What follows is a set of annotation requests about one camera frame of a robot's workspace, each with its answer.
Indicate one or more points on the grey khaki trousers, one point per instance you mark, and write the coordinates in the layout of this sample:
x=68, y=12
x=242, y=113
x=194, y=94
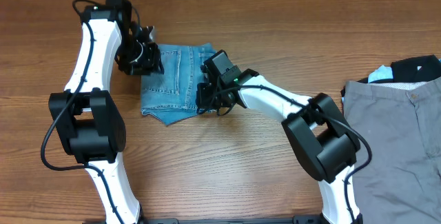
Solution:
x=401, y=123

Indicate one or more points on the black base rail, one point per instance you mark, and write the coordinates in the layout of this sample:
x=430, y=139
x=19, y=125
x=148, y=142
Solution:
x=237, y=220

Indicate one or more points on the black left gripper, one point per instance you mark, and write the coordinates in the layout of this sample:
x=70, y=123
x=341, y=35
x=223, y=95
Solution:
x=150, y=63

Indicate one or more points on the light blue garment in pile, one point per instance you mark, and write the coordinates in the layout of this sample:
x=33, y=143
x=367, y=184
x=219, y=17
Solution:
x=384, y=74

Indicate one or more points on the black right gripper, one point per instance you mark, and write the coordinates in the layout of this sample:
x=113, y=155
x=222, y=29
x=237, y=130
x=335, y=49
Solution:
x=202, y=99

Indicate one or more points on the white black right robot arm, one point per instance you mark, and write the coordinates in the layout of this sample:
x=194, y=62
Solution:
x=323, y=143

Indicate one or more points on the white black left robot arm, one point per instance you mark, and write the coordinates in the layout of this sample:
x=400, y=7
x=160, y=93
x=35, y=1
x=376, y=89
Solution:
x=87, y=120

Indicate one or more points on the light blue denim jeans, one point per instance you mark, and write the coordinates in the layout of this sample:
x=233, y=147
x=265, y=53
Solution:
x=171, y=96

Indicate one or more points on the black garment in pile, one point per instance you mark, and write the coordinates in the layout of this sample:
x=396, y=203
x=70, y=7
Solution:
x=414, y=70

